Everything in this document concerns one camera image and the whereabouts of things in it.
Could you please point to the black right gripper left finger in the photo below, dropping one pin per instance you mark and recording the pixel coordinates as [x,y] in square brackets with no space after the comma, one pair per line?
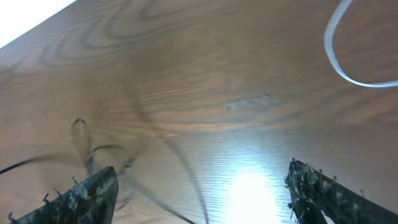
[91,201]

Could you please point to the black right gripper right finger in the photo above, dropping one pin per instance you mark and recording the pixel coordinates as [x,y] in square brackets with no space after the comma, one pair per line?
[315,197]

